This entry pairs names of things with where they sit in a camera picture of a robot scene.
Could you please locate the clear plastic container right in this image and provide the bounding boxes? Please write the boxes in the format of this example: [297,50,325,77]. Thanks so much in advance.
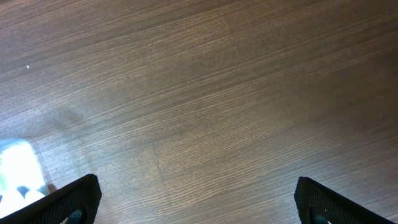
[1,139,50,218]

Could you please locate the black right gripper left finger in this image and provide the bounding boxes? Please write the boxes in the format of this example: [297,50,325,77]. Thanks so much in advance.
[1,174,102,224]

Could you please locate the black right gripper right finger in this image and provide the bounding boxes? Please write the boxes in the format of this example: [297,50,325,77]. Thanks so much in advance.
[294,177,394,224]

